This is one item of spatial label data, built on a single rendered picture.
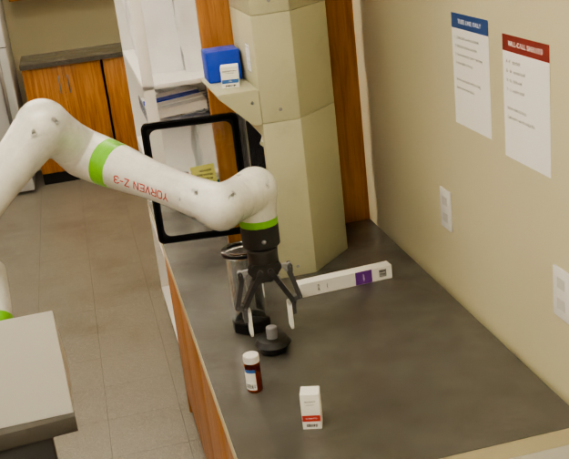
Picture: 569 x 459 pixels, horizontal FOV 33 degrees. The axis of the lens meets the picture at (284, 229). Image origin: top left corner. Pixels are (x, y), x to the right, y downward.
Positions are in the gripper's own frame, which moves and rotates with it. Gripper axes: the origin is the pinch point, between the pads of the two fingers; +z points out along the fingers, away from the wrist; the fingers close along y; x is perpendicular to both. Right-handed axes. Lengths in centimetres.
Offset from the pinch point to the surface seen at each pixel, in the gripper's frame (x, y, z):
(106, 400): -169, 52, 101
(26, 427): 14, 61, 8
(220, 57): -63, -4, -57
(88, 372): -199, 59, 101
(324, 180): -52, -29, -18
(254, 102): -44, -10, -46
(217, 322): -22.5, 11.3, 7.7
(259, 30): -44, -13, -65
